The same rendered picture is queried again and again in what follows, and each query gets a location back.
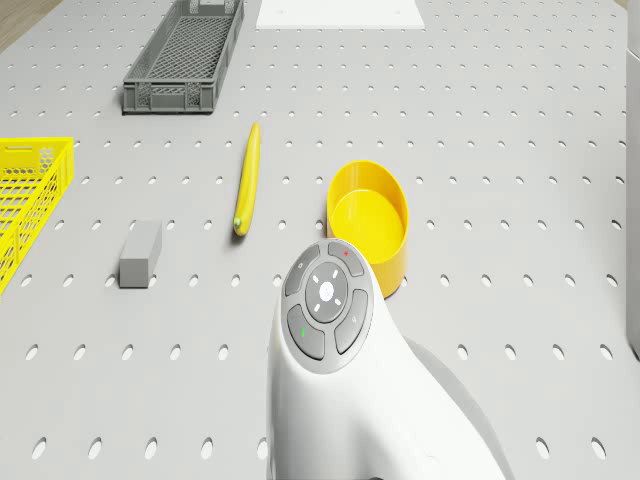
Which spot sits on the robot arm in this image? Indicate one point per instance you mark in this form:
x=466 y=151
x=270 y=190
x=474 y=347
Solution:
x=350 y=380

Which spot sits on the yellow bowl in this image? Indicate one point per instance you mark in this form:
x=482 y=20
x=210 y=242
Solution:
x=372 y=220

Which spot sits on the banana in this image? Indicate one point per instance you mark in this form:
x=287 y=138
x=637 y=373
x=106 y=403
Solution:
x=248 y=182

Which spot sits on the grey cube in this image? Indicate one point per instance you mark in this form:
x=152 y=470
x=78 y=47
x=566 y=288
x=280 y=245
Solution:
x=141 y=252

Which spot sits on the dark grey basket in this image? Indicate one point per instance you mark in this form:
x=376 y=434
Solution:
x=182 y=60

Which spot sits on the white board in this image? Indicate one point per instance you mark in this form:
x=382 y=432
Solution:
x=340 y=14

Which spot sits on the yellow basket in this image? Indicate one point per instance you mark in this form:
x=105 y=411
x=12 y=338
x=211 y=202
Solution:
x=25 y=200

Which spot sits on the white cabinet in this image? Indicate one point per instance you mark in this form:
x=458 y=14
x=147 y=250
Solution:
x=634 y=200

